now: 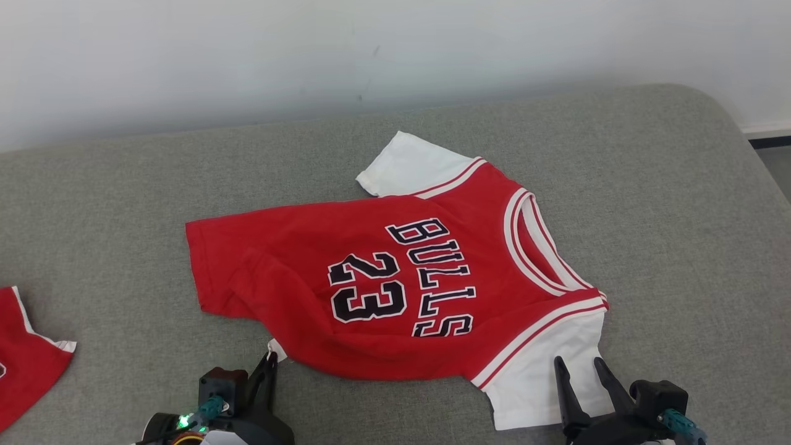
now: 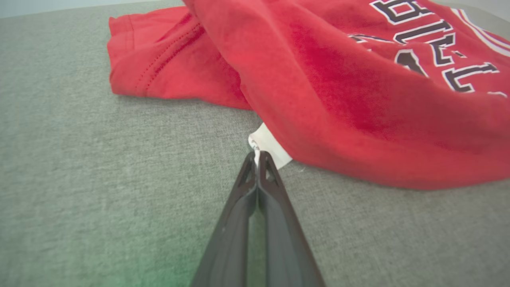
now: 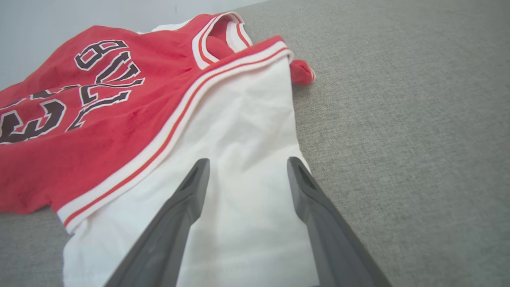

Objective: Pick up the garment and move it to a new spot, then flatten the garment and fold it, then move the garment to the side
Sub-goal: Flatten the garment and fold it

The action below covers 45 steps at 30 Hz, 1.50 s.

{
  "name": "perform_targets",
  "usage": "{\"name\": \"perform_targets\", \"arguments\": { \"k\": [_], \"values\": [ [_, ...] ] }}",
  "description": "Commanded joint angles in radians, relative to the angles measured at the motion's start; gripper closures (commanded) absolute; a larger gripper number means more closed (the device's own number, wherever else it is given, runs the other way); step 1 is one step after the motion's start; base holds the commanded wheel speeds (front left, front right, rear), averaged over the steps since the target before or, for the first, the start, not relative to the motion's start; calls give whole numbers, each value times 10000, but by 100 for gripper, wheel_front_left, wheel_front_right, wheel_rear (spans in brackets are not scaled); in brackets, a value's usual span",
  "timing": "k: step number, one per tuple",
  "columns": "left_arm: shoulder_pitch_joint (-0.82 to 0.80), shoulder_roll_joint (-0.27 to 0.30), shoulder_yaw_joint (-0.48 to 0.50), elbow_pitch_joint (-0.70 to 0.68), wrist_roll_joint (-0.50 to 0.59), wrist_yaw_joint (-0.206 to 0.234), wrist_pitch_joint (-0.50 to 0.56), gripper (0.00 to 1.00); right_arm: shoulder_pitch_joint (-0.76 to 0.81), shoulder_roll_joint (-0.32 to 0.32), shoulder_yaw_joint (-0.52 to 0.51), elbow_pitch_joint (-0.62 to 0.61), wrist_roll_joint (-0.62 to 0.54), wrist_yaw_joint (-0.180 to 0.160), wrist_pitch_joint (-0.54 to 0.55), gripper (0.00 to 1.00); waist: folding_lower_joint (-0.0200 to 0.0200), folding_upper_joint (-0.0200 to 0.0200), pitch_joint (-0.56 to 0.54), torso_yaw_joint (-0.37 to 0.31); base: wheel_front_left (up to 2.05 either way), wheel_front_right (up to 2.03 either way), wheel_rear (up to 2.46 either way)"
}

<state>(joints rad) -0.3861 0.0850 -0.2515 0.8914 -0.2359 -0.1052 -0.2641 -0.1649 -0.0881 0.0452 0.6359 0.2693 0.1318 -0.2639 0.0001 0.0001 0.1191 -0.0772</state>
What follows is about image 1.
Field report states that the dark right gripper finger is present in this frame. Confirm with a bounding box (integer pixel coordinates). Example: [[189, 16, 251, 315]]
[[553, 356, 592, 431], [594, 357, 637, 417]]

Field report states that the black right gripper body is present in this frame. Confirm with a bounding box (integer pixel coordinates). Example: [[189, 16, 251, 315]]
[[564, 379, 690, 445]]

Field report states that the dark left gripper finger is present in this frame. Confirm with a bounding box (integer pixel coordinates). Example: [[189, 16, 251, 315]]
[[247, 351, 279, 412]]

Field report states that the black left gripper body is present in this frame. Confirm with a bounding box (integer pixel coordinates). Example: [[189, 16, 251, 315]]
[[139, 367, 295, 445]]

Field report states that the red Bulls 23 jersey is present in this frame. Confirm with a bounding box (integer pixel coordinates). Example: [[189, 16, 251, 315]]
[[185, 130, 610, 431]]

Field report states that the red shorts white side stripe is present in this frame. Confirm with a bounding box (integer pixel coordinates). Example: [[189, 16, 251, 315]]
[[0, 286, 78, 434]]

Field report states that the teal right gripper connector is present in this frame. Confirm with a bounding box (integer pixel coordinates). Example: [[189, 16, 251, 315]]
[[658, 409, 708, 445]]

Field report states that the teal gripper connector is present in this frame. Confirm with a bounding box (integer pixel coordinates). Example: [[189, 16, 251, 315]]
[[178, 396, 227, 430], [658, 409, 708, 445]]

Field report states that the teal left gripper connector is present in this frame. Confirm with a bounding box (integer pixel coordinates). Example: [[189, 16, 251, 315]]
[[178, 396, 227, 430]]

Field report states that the grey fabric sofa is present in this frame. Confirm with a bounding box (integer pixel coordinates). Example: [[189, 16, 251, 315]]
[[0, 83, 791, 445]]

